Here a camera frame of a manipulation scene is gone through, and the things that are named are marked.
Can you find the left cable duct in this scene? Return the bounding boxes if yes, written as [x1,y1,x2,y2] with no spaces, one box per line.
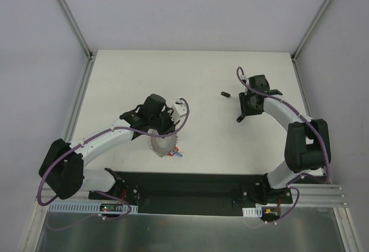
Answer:
[48,202,138,215]

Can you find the right aluminium frame post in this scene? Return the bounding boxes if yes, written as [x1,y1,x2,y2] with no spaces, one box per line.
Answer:
[291,0,349,62]

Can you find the far black key fob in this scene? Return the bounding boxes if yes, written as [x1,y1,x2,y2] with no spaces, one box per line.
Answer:
[220,91,232,99]

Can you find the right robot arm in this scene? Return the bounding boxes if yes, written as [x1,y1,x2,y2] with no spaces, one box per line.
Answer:
[237,68,331,205]

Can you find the right cable duct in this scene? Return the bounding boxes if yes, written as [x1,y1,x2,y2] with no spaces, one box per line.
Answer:
[242,206,262,218]

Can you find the red key tag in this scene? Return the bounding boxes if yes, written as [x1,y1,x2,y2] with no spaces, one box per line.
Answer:
[170,147,179,157]

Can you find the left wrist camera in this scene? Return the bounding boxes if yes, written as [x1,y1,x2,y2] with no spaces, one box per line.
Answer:
[171,97,187,122]

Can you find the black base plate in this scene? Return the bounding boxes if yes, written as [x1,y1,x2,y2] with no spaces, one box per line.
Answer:
[86,171,331,215]

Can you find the left aluminium frame post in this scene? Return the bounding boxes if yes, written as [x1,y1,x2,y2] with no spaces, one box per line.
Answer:
[44,0,97,61]

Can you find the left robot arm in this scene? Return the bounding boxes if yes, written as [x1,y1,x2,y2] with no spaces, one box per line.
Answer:
[37,94,190,206]

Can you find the metal disc with keyrings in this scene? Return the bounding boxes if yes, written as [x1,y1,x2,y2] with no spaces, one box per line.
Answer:
[148,134,178,157]

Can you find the aluminium frame post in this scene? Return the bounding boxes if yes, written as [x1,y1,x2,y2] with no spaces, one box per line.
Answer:
[44,0,97,61]
[291,0,349,62]

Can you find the cable duct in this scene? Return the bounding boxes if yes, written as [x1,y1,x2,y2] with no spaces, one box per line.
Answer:
[242,206,262,218]
[48,202,138,215]

